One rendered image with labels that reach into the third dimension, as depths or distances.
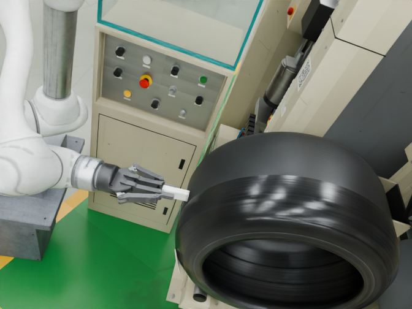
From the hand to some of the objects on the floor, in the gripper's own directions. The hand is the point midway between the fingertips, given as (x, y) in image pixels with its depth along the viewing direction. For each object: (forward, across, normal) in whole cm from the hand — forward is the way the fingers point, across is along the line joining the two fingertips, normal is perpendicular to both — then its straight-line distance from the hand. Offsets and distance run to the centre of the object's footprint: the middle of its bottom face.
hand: (175, 193), depth 88 cm
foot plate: (+12, +32, +127) cm, 132 cm away
